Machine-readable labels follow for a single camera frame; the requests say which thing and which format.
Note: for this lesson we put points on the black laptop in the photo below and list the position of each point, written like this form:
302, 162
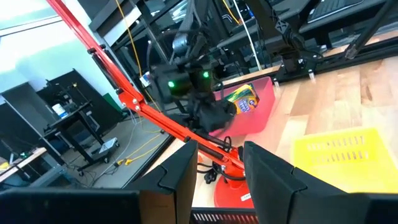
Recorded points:
332, 6

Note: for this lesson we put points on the black side desk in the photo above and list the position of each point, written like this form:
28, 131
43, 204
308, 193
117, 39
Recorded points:
357, 18

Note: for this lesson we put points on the crayon box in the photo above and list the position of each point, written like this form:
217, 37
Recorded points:
244, 99

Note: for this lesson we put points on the pink plastic bin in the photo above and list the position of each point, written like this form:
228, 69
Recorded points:
258, 118

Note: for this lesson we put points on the black plastic basket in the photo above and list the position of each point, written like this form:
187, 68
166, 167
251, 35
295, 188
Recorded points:
224, 217

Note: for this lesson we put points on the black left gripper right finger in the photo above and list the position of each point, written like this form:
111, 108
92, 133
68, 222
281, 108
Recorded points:
273, 186

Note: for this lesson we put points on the white tub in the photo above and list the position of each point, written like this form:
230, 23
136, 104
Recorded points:
59, 110

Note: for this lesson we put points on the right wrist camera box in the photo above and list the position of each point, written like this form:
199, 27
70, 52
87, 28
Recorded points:
183, 81

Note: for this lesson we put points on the red desk lamp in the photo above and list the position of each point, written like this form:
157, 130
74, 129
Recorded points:
140, 105

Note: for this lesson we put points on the yellow plastic basket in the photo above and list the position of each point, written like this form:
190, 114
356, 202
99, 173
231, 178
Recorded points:
342, 168

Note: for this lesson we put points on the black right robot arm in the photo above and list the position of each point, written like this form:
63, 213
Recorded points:
280, 31

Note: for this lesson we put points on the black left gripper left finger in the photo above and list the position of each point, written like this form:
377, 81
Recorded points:
174, 177

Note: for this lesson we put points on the black rolling cart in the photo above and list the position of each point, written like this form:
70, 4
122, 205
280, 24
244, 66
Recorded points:
74, 118

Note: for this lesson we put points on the black cabinet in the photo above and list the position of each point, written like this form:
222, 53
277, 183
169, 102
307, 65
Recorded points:
87, 90

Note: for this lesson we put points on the black aluminium table frame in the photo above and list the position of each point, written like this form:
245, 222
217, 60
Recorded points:
342, 60

